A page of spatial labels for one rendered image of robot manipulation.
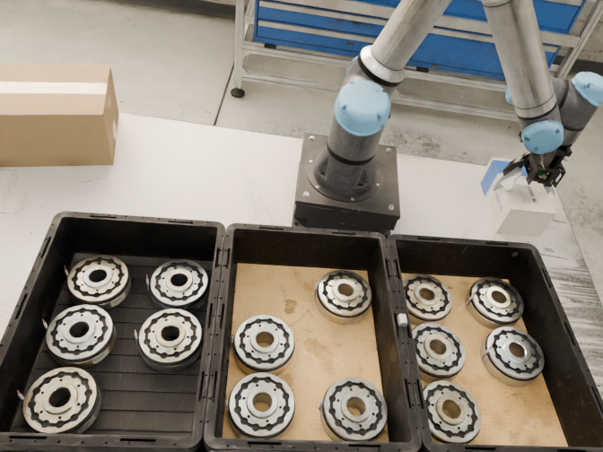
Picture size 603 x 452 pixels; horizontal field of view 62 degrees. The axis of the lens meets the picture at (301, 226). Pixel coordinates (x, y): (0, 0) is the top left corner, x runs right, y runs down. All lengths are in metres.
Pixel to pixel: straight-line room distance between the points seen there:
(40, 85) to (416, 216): 1.00
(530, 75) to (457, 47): 1.74
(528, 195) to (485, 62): 1.52
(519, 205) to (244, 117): 1.73
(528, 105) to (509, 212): 0.36
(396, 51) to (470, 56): 1.67
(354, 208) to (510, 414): 0.54
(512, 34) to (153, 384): 0.84
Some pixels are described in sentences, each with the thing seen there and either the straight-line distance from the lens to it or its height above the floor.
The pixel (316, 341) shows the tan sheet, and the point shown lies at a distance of 0.91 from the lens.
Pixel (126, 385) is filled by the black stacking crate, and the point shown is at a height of 0.83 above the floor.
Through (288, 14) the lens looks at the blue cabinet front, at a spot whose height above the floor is 0.49.
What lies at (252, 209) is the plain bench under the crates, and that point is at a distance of 1.27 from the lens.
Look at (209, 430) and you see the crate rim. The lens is 0.73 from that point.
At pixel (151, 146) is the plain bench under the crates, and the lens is 1.45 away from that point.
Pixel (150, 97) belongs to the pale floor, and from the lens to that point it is 2.88.
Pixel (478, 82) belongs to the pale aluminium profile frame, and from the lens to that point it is 2.88.
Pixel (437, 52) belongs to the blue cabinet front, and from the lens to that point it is 2.77.
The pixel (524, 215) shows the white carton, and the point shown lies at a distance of 1.38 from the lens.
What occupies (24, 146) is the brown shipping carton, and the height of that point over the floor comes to 0.77.
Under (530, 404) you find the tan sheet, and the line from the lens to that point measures 0.99.
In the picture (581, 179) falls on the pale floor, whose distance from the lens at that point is 3.06.
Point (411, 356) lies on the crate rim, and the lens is 0.82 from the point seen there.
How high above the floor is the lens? 1.62
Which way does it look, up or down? 48 degrees down
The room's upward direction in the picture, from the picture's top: 10 degrees clockwise
